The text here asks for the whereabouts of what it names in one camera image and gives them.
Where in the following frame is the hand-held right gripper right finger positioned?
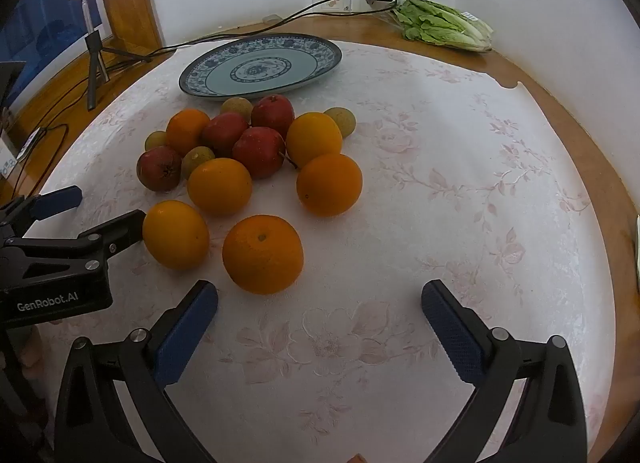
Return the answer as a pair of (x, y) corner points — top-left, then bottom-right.
(421, 279), (588, 463)

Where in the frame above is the blue and white patterned plate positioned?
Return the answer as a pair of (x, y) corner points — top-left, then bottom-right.
(179, 33), (343, 101)

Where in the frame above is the red apple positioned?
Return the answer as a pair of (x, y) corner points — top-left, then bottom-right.
(251, 94), (296, 140)
(136, 146), (183, 192)
(231, 126), (287, 180)
(201, 112), (250, 159)

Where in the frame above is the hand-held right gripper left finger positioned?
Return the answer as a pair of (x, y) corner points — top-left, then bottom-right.
(54, 279), (219, 463)

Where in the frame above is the white floral tablecloth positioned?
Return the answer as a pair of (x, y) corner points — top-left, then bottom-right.
(22, 40), (617, 463)

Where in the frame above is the person's left hand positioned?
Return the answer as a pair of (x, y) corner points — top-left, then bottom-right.
(17, 330), (48, 384)

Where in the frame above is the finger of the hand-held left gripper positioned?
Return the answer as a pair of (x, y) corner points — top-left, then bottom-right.
(2, 210), (147, 271)
(0, 186), (83, 239)

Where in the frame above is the bagged green lettuce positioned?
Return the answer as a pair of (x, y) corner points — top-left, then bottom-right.
(392, 0), (495, 53)

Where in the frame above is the black charger cable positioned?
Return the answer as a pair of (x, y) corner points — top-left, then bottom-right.
(147, 0), (371, 61)

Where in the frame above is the small metal tripod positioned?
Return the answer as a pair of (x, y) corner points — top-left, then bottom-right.
(77, 0), (153, 111)

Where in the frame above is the small orange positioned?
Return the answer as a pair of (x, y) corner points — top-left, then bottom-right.
(166, 109), (211, 156)

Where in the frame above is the white phone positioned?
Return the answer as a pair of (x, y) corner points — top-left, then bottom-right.
(15, 127), (43, 161)

